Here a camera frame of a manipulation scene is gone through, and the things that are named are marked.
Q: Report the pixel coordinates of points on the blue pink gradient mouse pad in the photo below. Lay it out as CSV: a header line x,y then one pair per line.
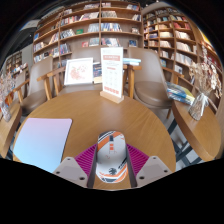
x,y
41,141

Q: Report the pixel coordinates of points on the white framed red picture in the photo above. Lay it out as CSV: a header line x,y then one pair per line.
x,y
78,71

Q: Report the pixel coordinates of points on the white orange patterned computer mouse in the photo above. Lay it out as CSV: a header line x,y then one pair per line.
x,y
111,156

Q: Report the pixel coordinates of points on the blue magazine stack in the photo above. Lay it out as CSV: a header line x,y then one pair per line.
x,y
180,93

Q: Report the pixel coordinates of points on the light blue book stack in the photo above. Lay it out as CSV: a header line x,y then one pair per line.
x,y
132,61

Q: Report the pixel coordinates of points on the round wooden side table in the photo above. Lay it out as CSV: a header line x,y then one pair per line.
x,y
8,130
200,133

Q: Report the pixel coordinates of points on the wide wooden bookshelf unit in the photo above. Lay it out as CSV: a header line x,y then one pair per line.
x,y
86,26

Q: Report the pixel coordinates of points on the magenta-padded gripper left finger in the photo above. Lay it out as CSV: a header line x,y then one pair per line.
x,y
85,163

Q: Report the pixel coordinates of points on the dark cover book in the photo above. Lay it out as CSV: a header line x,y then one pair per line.
x,y
97,72

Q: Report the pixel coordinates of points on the beige wooden armchair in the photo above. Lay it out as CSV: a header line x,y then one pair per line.
x,y
36,83
83,52
150,83

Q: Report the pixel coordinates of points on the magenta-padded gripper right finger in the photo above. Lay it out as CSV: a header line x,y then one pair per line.
x,y
138,161

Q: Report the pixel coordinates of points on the curved wooden bookshelf unit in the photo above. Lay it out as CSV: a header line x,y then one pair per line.
x,y
176,36

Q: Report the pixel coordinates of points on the small distant wooden bookshelf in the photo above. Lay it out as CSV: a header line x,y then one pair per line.
x,y
14,61

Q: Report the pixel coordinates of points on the white sign on wooden base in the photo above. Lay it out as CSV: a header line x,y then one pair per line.
x,y
112,71

